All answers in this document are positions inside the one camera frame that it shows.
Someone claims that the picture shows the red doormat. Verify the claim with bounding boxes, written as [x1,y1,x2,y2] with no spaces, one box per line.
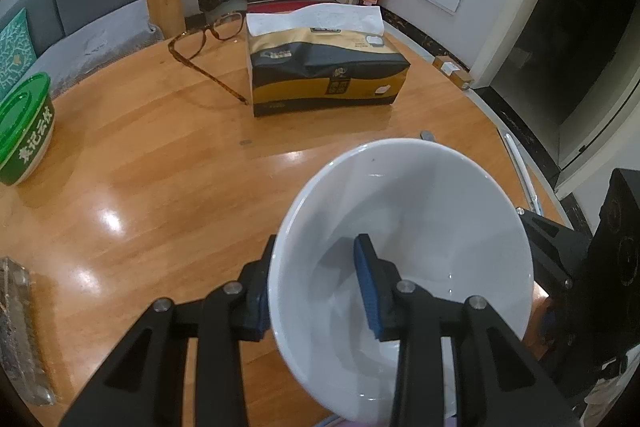
[247,0,336,8]

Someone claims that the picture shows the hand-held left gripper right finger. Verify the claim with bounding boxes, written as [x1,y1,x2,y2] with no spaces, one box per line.
[352,233,583,427]

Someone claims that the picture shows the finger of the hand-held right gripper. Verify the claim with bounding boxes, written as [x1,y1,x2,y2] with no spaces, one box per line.
[515,207,594,291]

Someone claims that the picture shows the white bowl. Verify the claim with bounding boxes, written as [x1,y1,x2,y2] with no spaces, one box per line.
[267,138,535,425]

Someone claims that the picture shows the brown eyeglasses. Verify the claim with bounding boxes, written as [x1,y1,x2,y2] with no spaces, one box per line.
[167,11,251,106]

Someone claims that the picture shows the grey trash bin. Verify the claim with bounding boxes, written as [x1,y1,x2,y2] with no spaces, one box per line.
[197,0,252,25]

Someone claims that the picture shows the clear plastic packet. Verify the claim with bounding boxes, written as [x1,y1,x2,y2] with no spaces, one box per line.
[0,256,56,408]

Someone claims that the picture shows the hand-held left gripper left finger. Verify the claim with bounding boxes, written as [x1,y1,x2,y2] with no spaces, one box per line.
[59,234,278,427]

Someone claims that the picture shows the gold and black tissue pack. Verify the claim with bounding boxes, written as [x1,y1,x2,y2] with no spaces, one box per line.
[245,3,412,118]

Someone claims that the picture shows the small cardboard box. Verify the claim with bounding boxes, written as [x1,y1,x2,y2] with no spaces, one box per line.
[432,55,475,90]

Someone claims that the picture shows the teal cushion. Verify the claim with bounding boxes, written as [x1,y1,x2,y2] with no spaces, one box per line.
[0,7,38,90]

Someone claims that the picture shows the green lidded container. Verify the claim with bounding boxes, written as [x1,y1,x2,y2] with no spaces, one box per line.
[0,72,56,186]

